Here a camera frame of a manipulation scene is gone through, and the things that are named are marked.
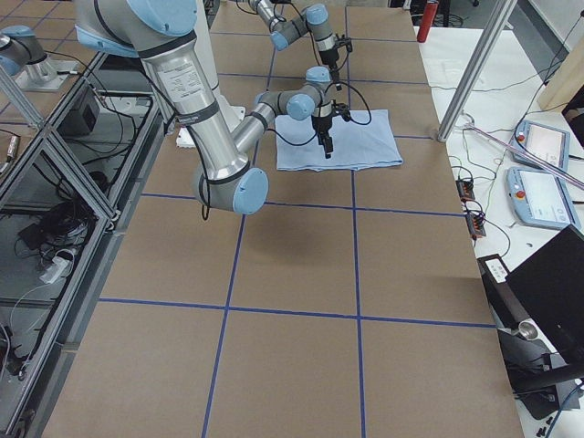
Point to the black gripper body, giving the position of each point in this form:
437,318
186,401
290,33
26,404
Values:
328,57
320,124

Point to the light blue t-shirt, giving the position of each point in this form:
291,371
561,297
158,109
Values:
366,142

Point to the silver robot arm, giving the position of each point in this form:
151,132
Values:
161,34
312,22

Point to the third robot base arm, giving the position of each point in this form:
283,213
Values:
23,58

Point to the red bottle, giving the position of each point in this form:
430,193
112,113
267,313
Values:
429,13

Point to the small red electronics board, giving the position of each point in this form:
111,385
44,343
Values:
465,190

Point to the near teach pendant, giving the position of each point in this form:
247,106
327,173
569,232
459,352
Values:
540,199

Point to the teach pendant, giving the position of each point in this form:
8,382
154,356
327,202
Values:
540,199
545,142

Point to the far teach pendant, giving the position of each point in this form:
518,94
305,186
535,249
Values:
545,142

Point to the black power box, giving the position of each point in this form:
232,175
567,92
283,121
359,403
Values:
82,117

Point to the black laptop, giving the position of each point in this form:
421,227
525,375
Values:
549,286

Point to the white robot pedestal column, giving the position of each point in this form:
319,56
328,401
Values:
204,51

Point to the aluminium frame post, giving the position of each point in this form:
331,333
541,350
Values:
485,44

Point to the aluminium frame rails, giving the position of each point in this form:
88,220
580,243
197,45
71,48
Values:
65,202

